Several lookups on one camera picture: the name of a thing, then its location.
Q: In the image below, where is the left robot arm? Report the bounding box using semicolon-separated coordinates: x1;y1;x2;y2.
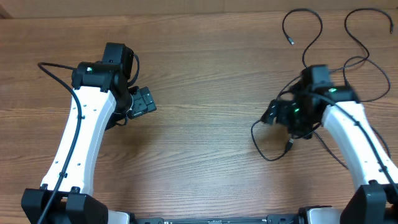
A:
21;42;157;223

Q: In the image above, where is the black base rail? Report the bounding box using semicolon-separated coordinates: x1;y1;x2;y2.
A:
124;204;343;224

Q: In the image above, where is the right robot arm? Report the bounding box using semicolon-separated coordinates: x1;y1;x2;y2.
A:
260;65;397;223

